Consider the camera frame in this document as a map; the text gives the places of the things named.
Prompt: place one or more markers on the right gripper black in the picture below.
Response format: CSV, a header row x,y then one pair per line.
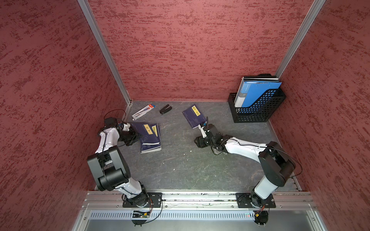
x,y
200,143

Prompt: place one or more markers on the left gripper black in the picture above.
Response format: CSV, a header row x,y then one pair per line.
x,y
135,136

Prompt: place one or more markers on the blue book Yuewei notes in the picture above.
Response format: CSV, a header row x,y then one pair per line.
x,y
152,148

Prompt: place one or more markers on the blue book Tang poems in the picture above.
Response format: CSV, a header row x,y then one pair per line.
x,y
194,116

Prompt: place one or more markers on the blue book Zhuangzi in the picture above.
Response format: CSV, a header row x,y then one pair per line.
x,y
148,136

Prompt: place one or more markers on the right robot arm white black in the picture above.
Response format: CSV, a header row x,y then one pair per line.
x,y
277,165

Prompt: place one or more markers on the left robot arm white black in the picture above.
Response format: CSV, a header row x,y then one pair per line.
x,y
108,166

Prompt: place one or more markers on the white red pen package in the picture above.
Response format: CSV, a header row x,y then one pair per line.
x,y
142,112

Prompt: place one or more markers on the black stapler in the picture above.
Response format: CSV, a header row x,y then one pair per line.
x,y
165,109

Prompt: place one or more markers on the black mesh file holder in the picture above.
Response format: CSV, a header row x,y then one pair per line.
x,y
260,111

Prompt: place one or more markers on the blue folder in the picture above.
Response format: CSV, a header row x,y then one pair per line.
x,y
250,91

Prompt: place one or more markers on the dark folders behind blue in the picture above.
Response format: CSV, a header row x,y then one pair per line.
x,y
261,78

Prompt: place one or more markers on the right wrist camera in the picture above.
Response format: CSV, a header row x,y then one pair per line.
x,y
201,128

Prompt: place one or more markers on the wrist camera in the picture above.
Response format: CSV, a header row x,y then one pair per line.
x,y
201,128
125,126

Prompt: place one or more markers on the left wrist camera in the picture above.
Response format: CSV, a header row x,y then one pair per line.
x,y
125,126

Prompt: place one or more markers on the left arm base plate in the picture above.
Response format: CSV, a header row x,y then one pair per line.
x,y
151,200

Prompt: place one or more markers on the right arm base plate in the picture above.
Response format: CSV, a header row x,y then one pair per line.
x,y
252,200

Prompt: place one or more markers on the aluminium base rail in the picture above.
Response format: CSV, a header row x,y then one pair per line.
x,y
193,205

